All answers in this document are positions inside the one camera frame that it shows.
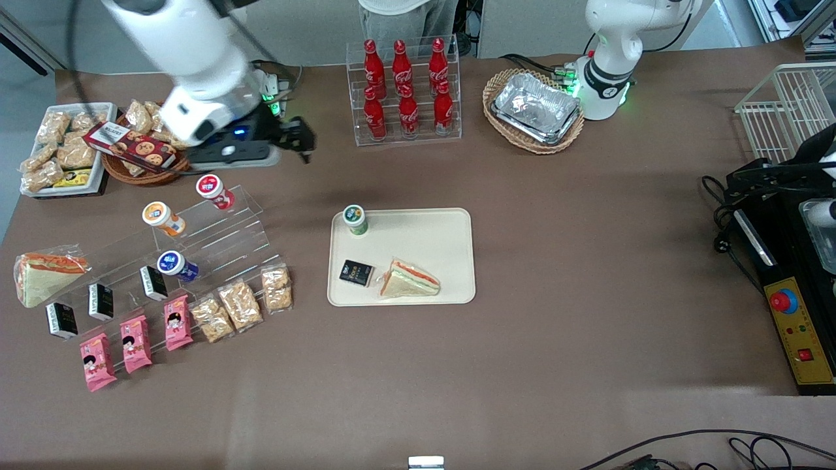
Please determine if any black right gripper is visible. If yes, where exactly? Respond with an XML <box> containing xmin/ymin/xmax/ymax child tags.
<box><xmin>217</xmin><ymin>104</ymin><xmax>317</xmax><ymax>164</ymax></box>

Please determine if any cream plastic tray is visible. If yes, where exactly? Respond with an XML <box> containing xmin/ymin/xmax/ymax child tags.
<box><xmin>327</xmin><ymin>208</ymin><xmax>476</xmax><ymax>307</ymax></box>

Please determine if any blue lid gum bottle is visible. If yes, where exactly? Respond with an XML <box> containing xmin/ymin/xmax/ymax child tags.
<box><xmin>157</xmin><ymin>251</ymin><xmax>200</xmax><ymax>283</ymax></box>

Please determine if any aluminium foil tray stack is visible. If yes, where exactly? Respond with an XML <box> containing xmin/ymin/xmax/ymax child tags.
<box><xmin>491</xmin><ymin>72</ymin><xmax>581</xmax><ymax>144</ymax></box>

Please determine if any clear acrylic bottle rack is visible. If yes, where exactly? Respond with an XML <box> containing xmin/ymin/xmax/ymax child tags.
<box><xmin>346</xmin><ymin>36</ymin><xmax>462</xmax><ymax>146</ymax></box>

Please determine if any red cola bottle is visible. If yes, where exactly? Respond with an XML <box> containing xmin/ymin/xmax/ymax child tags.
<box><xmin>392</xmin><ymin>40</ymin><xmax>413</xmax><ymax>89</ymax></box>
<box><xmin>428</xmin><ymin>38</ymin><xmax>449</xmax><ymax>89</ymax></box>
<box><xmin>434</xmin><ymin>80</ymin><xmax>454</xmax><ymax>134</ymax></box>
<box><xmin>363</xmin><ymin>39</ymin><xmax>385</xmax><ymax>89</ymax></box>
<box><xmin>363</xmin><ymin>87</ymin><xmax>387</xmax><ymax>141</ymax></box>
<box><xmin>398</xmin><ymin>85</ymin><xmax>420</xmax><ymax>139</ymax></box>

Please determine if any clear acrylic stepped stand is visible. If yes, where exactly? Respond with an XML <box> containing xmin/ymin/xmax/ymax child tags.
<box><xmin>39</xmin><ymin>185</ymin><xmax>281</xmax><ymax>366</ymax></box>

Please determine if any clear wrapped rice crisp pack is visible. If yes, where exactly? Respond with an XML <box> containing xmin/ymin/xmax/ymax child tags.
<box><xmin>36</xmin><ymin>111</ymin><xmax>71</xmax><ymax>146</ymax></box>
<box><xmin>191</xmin><ymin>294</ymin><xmax>235</xmax><ymax>343</ymax></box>
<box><xmin>21</xmin><ymin>161</ymin><xmax>66</xmax><ymax>194</ymax></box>
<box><xmin>145</xmin><ymin>101</ymin><xmax>173</xmax><ymax>143</ymax></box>
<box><xmin>261</xmin><ymin>264</ymin><xmax>293</xmax><ymax>314</ymax></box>
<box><xmin>20</xmin><ymin>144</ymin><xmax>58</xmax><ymax>173</ymax></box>
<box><xmin>219</xmin><ymin>279</ymin><xmax>264</xmax><ymax>333</ymax></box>
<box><xmin>69</xmin><ymin>111</ymin><xmax>106</xmax><ymax>133</ymax></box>
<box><xmin>56</xmin><ymin>139</ymin><xmax>97</xmax><ymax>170</ymax></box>
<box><xmin>124</xmin><ymin>100</ymin><xmax>155</xmax><ymax>135</ymax></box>

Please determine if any black Face tissue pack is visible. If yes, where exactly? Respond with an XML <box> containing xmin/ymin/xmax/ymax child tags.
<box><xmin>46</xmin><ymin>302</ymin><xmax>78</xmax><ymax>340</ymax></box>
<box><xmin>88</xmin><ymin>283</ymin><xmax>114</xmax><ymax>321</ymax></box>
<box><xmin>140</xmin><ymin>266</ymin><xmax>169</xmax><ymax>302</ymax></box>
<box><xmin>339</xmin><ymin>259</ymin><xmax>374</xmax><ymax>287</ymax></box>

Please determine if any person in grey trousers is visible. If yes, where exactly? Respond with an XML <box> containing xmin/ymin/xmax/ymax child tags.
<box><xmin>358</xmin><ymin>0</ymin><xmax>459</xmax><ymax>46</ymax></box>

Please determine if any red cookie box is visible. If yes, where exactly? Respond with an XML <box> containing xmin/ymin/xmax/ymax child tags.
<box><xmin>84</xmin><ymin>122</ymin><xmax>178</xmax><ymax>174</ymax></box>

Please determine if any wrapped triangle sandwich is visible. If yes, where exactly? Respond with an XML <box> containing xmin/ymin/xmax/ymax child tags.
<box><xmin>379</xmin><ymin>258</ymin><xmax>442</xmax><ymax>299</ymax></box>
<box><xmin>14</xmin><ymin>245</ymin><xmax>91</xmax><ymax>309</ymax></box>

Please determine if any brown round wicker basket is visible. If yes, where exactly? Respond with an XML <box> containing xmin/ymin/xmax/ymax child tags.
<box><xmin>101</xmin><ymin>111</ymin><xmax>191</xmax><ymax>187</ymax></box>

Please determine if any grey rectangular snack bin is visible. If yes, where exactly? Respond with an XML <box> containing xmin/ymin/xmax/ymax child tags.
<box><xmin>20</xmin><ymin>102</ymin><xmax>118</xmax><ymax>196</ymax></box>

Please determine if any pink cartoon snack pack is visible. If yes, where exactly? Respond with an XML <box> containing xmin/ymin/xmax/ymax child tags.
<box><xmin>163</xmin><ymin>294</ymin><xmax>194</xmax><ymax>352</ymax></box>
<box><xmin>80</xmin><ymin>332</ymin><xmax>118</xmax><ymax>393</ymax></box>
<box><xmin>120</xmin><ymin>315</ymin><xmax>153</xmax><ymax>374</ymax></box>

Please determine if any wicker basket with foil trays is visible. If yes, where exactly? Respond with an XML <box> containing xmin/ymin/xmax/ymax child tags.
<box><xmin>483</xmin><ymin>69</ymin><xmax>585</xmax><ymax>155</ymax></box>

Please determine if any yellow snack pack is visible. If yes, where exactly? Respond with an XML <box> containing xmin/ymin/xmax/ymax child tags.
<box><xmin>54</xmin><ymin>168</ymin><xmax>93</xmax><ymax>189</ymax></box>

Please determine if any black device with yellow panel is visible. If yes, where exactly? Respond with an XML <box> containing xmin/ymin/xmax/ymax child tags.
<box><xmin>725</xmin><ymin>157</ymin><xmax>836</xmax><ymax>396</ymax></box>

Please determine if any robot base cable bundle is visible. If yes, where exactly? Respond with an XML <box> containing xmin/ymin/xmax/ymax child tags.
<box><xmin>251</xmin><ymin>60</ymin><xmax>305</xmax><ymax>119</ymax></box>

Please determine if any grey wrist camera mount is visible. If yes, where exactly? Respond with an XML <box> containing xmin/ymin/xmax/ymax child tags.
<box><xmin>188</xmin><ymin>140</ymin><xmax>283</xmax><ymax>171</ymax></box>

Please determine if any black power cable with plug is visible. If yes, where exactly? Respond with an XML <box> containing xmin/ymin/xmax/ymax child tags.
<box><xmin>702</xmin><ymin>175</ymin><xmax>766</xmax><ymax>296</ymax></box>

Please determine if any white wire basket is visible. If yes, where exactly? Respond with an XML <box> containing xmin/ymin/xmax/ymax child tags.
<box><xmin>735</xmin><ymin>62</ymin><xmax>836</xmax><ymax>164</ymax></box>

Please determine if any metal shelf frame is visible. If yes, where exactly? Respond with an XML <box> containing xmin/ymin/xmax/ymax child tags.
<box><xmin>748</xmin><ymin>0</ymin><xmax>836</xmax><ymax>54</ymax></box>

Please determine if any black floor cable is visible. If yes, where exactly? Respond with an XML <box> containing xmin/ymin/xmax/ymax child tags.
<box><xmin>578</xmin><ymin>428</ymin><xmax>836</xmax><ymax>470</ymax></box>

